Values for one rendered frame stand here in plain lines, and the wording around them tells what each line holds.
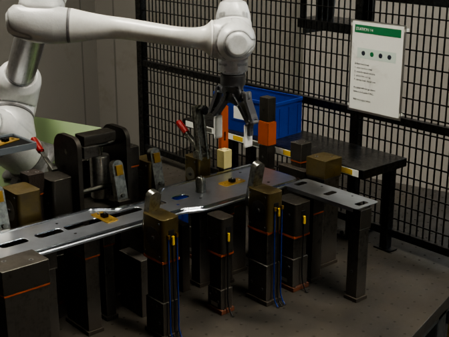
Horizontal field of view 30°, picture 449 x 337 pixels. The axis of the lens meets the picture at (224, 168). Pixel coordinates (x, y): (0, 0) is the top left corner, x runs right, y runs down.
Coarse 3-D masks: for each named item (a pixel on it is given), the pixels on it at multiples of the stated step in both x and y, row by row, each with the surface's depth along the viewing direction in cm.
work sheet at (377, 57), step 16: (352, 32) 280; (368, 32) 275; (384, 32) 270; (400, 32) 266; (352, 48) 282; (368, 48) 277; (384, 48) 272; (400, 48) 267; (352, 64) 283; (368, 64) 278; (384, 64) 273; (400, 64) 268; (352, 80) 285; (368, 80) 279; (384, 80) 274; (400, 80) 269; (352, 96) 286; (368, 96) 281; (384, 96) 276; (400, 96) 271; (368, 112) 282; (384, 112) 277; (400, 112) 272
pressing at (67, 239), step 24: (240, 168) 271; (168, 192) 249; (192, 192) 249; (216, 192) 249; (240, 192) 249; (72, 216) 230; (120, 216) 230; (0, 240) 213; (48, 240) 213; (72, 240) 213
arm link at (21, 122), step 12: (0, 108) 287; (12, 108) 287; (0, 120) 279; (12, 120) 282; (24, 120) 288; (0, 132) 278; (12, 132) 281; (24, 132) 286; (0, 156) 283; (12, 156) 284; (24, 156) 287; (36, 156) 292; (12, 168) 290; (24, 168) 291
